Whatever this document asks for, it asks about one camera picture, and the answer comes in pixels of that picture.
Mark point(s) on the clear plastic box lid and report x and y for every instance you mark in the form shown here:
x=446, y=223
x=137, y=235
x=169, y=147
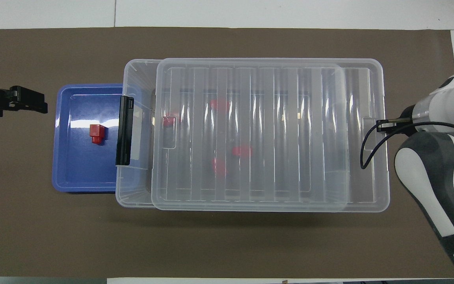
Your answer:
x=290, y=177

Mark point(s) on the brown table mat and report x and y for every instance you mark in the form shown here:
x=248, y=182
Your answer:
x=211, y=244

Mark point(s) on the clear plastic storage box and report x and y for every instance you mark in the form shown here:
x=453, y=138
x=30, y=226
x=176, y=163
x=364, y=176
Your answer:
x=132, y=185

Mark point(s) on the black box latch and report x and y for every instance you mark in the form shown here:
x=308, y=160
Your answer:
x=124, y=130

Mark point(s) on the red block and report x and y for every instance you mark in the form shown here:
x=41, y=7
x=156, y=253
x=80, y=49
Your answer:
x=96, y=132
x=168, y=120
x=242, y=150
x=220, y=105
x=219, y=167

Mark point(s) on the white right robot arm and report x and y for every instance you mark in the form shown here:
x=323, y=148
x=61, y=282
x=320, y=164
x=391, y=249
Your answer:
x=428, y=169

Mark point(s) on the blue plastic tray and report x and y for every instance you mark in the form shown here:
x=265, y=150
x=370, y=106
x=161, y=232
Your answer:
x=77, y=165

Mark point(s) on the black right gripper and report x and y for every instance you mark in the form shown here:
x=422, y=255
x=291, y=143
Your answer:
x=408, y=115

